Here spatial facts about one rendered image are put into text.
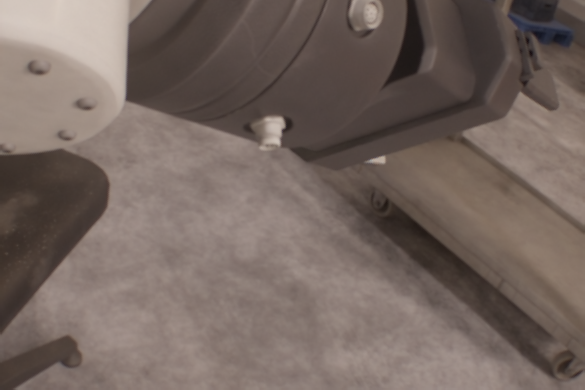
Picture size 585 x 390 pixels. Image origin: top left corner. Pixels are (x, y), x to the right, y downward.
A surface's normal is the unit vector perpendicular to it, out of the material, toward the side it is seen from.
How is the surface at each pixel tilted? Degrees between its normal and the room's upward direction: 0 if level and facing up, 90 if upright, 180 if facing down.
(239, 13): 77
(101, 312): 0
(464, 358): 0
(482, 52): 67
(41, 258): 35
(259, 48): 98
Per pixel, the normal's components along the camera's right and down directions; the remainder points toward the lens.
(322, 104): 0.41, 0.76
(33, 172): 0.25, -0.84
